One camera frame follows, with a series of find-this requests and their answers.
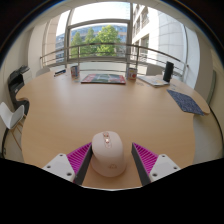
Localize white printed cup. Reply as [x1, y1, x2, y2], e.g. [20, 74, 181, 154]
[127, 67, 138, 81]

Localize blue patterned mouse pad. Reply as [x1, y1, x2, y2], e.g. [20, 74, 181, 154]
[166, 89, 206, 117]

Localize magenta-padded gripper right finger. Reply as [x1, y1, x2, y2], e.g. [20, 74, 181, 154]
[130, 142, 182, 187]

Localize small printed can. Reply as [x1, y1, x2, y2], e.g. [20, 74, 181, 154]
[70, 64, 80, 80]

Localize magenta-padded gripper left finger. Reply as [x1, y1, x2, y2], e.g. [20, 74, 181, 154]
[41, 142, 94, 186]

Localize red and green book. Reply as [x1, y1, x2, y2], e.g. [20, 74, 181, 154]
[80, 73, 127, 85]

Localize white chair with wooden legs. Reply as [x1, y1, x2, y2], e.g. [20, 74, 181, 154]
[0, 101, 27, 151]

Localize pale pink computer mouse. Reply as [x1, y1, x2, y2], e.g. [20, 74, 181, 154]
[90, 130, 128, 178]

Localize black printer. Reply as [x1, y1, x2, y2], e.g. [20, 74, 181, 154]
[7, 65, 31, 116]

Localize metal balcony railing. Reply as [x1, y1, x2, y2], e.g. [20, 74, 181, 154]
[39, 42, 189, 79]

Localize black tall drink bottle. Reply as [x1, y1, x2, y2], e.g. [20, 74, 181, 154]
[162, 61, 175, 83]

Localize light blue magazine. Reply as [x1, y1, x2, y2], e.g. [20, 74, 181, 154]
[137, 74, 171, 88]

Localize green trees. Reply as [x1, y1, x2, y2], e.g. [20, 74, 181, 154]
[69, 24, 122, 57]

